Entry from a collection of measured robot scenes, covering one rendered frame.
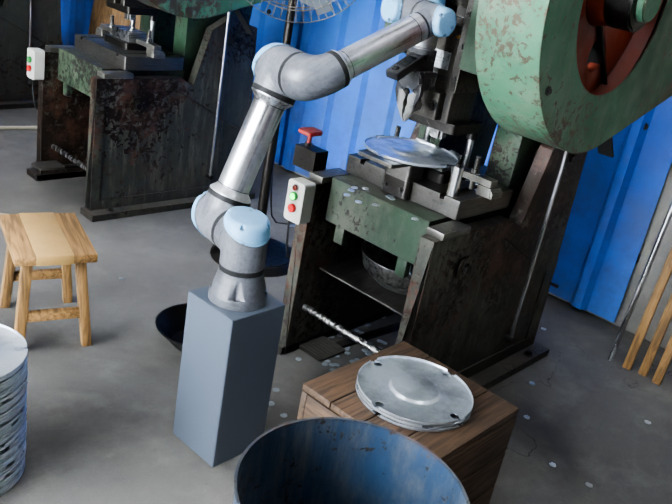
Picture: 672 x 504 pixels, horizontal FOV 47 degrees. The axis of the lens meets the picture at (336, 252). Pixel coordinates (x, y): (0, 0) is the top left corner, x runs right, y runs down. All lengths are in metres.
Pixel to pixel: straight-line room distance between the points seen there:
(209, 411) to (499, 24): 1.20
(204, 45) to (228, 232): 1.90
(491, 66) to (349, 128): 2.29
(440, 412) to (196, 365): 0.65
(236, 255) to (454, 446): 0.68
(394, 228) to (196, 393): 0.75
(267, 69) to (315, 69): 0.15
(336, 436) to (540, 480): 0.97
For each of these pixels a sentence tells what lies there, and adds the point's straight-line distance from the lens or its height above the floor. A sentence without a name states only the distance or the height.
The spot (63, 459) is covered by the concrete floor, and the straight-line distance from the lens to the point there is 2.17.
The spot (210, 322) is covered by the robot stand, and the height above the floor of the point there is 0.41.
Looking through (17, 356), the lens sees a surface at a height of 0.33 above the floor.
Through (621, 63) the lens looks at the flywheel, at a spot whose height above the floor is 1.15.
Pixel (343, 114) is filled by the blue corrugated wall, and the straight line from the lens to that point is 4.23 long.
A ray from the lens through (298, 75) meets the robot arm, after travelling 1.88.
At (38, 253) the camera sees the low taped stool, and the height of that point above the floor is 0.33.
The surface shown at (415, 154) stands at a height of 0.79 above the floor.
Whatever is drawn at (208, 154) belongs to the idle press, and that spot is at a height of 0.24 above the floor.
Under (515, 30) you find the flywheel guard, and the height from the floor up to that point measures 1.22.
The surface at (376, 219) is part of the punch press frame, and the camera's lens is 2.34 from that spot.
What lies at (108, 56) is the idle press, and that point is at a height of 0.67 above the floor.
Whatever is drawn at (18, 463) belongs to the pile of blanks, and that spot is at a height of 0.06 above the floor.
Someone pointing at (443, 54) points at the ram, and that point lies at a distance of 2.35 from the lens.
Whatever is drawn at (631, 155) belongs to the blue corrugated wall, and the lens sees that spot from 3.36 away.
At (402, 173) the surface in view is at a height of 0.73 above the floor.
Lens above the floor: 1.37
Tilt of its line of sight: 23 degrees down
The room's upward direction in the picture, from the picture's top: 11 degrees clockwise
